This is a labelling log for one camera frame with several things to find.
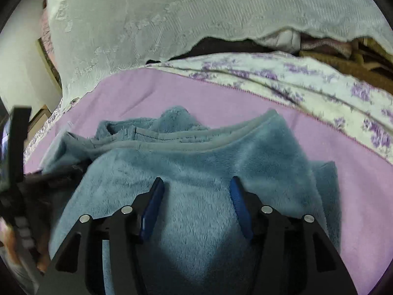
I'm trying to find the pink floral cloth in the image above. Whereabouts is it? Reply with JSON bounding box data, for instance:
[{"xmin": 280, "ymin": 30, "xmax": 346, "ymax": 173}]
[{"xmin": 38, "ymin": 7, "xmax": 61, "ymax": 86}]

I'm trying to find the blue fleece garment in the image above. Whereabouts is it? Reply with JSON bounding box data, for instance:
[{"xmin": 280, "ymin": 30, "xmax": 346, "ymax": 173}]
[{"xmin": 44, "ymin": 107, "xmax": 341, "ymax": 294}]

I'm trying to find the purple floral bedsheet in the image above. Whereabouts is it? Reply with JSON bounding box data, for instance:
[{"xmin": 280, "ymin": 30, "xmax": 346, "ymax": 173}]
[{"xmin": 149, "ymin": 52, "xmax": 392, "ymax": 162}]

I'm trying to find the white lace cover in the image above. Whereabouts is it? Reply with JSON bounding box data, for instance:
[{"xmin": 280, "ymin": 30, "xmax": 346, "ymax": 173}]
[{"xmin": 45, "ymin": 0, "xmax": 393, "ymax": 99}]

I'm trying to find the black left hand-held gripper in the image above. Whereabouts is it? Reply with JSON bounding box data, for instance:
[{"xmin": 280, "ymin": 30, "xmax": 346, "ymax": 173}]
[{"xmin": 1, "ymin": 106, "xmax": 92, "ymax": 283}]

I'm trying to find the brown folded blanket stack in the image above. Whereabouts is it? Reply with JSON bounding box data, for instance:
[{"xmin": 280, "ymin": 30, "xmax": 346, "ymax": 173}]
[{"xmin": 299, "ymin": 36, "xmax": 392, "ymax": 93}]

